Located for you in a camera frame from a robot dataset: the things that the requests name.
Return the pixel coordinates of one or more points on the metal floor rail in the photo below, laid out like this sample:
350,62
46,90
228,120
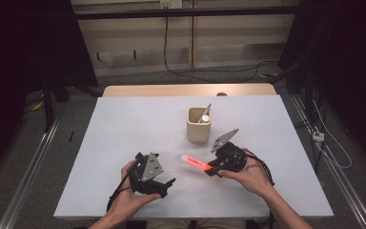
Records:
346,181
28,179

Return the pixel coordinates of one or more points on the person's right hand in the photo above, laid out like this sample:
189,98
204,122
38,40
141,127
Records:
254,178

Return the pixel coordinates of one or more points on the white wall socket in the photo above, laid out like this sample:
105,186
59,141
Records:
171,4

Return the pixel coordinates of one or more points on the white power strip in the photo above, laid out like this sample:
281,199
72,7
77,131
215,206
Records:
318,136

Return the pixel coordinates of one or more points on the black horizontal bar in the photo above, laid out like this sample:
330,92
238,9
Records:
184,12

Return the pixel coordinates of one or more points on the black metal stand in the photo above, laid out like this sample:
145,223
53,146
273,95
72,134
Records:
308,92
47,108

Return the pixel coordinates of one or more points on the person's left hand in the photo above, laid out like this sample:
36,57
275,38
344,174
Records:
125,200

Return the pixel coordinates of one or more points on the clear plastic pen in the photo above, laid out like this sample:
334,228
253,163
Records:
207,109

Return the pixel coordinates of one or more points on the wooden table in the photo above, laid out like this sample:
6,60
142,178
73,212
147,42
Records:
171,90

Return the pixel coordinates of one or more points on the black wall bracket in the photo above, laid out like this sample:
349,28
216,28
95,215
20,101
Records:
98,56
135,54

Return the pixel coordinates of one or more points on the black curtain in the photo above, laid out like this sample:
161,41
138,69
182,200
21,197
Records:
12,47
355,63

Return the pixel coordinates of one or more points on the orange highlighter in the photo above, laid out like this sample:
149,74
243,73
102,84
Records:
193,161

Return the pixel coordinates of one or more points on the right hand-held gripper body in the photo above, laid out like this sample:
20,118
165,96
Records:
230,157

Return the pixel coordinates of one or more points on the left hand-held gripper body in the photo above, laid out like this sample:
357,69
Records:
151,168

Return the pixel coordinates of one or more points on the small black floor item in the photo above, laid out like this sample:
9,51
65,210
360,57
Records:
71,136

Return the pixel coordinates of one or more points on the yellow floor tape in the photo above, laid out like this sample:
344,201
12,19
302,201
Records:
268,75
37,106

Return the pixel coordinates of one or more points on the beige pen holder cup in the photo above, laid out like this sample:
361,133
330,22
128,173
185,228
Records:
198,133

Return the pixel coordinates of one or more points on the white table sheet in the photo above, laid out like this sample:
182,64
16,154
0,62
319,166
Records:
139,127

